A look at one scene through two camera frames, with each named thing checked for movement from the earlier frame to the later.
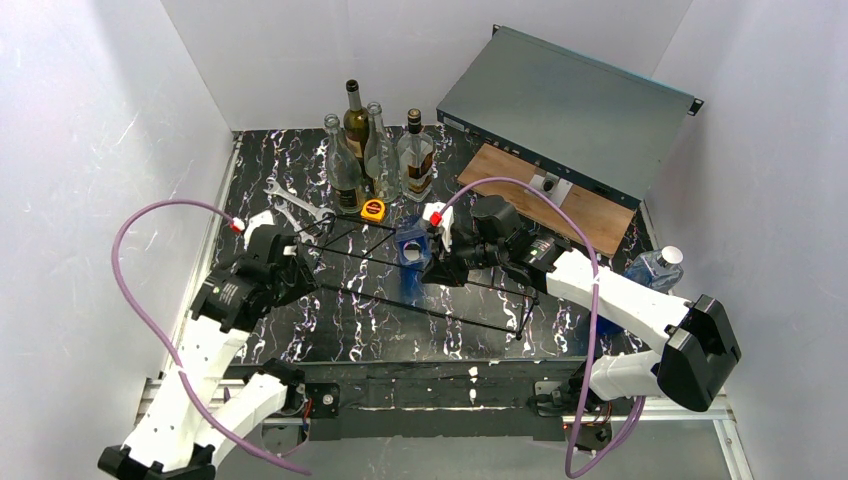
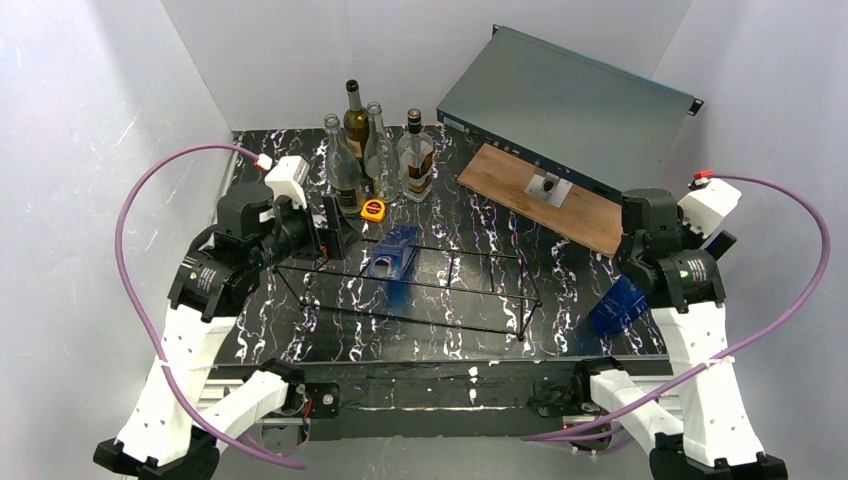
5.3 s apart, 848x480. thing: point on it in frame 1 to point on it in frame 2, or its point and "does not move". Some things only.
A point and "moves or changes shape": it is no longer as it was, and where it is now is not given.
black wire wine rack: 396,267 moves or changes shape
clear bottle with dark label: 344,171 does not move
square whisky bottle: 416,160 does not move
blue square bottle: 413,252 to 391,256
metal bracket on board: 552,186 does not move
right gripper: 440,263 to 636,250
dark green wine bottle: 354,127 does not move
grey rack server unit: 578,119 does not move
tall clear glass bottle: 381,157 does not move
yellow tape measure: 373,210 does not move
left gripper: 291,270 to 315,232
